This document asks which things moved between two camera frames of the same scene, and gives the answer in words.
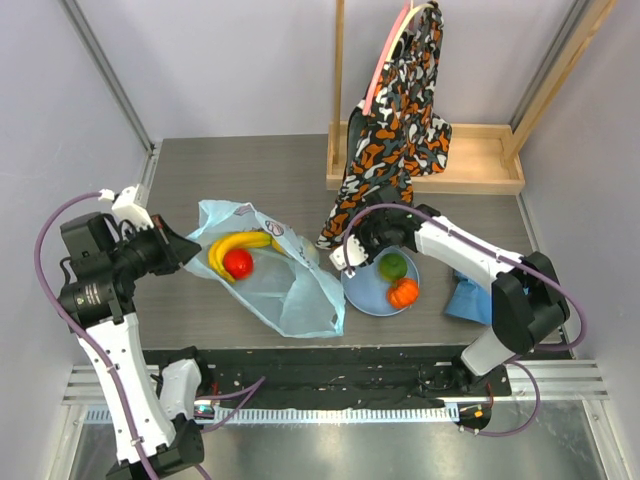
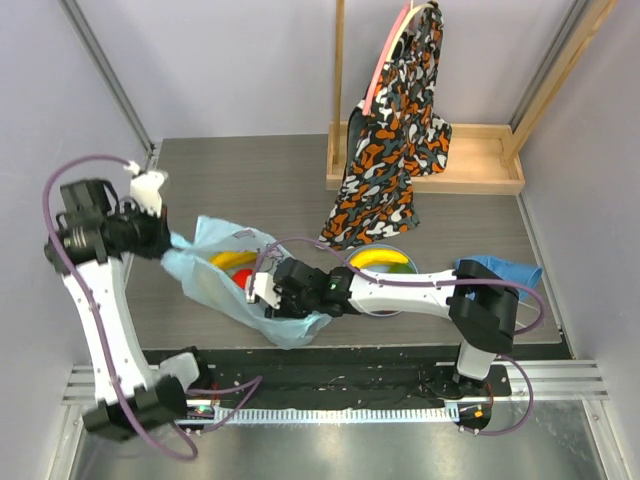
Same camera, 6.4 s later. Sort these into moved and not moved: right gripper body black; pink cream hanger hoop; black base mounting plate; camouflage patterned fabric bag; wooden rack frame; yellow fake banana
Moved: right gripper body black; yellow fake banana
Not moved: pink cream hanger hoop; wooden rack frame; black base mounting plate; camouflage patterned fabric bag
